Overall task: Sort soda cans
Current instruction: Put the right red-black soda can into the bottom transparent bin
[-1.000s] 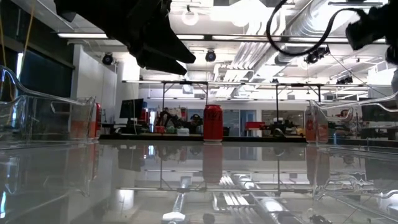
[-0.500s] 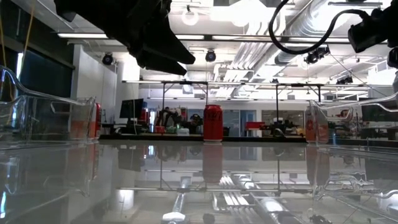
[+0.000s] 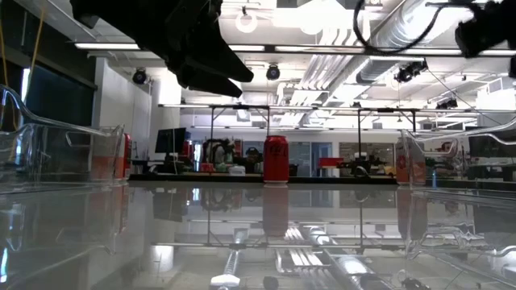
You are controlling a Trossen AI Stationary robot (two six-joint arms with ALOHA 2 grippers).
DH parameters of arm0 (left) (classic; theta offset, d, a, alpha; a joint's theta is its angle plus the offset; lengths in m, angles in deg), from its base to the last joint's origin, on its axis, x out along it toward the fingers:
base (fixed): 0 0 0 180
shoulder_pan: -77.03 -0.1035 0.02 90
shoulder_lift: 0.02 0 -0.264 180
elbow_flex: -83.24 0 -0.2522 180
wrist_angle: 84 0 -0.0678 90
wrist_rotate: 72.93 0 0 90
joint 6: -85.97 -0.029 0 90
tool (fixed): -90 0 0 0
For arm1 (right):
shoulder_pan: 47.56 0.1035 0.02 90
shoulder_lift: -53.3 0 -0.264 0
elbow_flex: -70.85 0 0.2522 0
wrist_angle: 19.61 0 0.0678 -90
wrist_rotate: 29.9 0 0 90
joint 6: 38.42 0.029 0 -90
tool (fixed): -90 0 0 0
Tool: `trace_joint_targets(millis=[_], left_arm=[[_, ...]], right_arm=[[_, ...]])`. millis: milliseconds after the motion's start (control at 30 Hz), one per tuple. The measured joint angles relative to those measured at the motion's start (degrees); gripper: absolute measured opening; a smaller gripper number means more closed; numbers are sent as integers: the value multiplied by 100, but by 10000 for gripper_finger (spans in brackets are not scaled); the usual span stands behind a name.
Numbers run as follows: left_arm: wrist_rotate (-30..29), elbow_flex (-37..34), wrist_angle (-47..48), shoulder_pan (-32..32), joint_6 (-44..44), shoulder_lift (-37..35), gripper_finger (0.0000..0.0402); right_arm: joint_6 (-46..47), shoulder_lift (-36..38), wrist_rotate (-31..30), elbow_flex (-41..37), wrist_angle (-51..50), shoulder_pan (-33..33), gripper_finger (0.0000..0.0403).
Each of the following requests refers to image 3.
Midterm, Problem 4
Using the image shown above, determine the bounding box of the red rectangular sign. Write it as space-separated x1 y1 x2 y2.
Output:
318 157 345 169

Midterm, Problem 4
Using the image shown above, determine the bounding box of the long linear ceiling light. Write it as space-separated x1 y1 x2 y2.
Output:
73 41 516 57

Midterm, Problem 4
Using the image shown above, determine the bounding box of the large dark wall panel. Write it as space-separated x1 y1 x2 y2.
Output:
23 64 98 127

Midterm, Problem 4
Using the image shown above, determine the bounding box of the black robot station frame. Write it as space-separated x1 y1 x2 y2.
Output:
208 103 272 178
356 106 418 178

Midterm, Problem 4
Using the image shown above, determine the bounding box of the clear plastic bin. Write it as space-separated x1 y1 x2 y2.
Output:
0 84 127 195
396 115 516 195

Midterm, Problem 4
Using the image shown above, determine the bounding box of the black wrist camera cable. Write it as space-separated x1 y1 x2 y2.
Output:
352 0 459 56

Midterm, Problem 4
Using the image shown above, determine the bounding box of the person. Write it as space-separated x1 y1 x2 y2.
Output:
243 147 264 173

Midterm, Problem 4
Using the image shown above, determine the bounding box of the yellow cable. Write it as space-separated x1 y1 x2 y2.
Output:
28 7 47 81

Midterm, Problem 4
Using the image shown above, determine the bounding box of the silver ventilation duct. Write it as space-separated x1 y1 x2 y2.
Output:
354 0 476 86

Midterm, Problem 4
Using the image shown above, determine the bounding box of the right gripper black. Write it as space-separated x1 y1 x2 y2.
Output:
454 1 516 60

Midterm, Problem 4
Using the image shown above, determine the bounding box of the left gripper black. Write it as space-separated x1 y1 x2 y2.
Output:
132 0 256 99

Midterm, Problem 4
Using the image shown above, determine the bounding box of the black computer monitor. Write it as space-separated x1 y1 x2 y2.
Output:
154 126 188 155

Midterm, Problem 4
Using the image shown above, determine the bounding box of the white hanging ring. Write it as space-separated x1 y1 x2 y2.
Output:
235 10 260 35

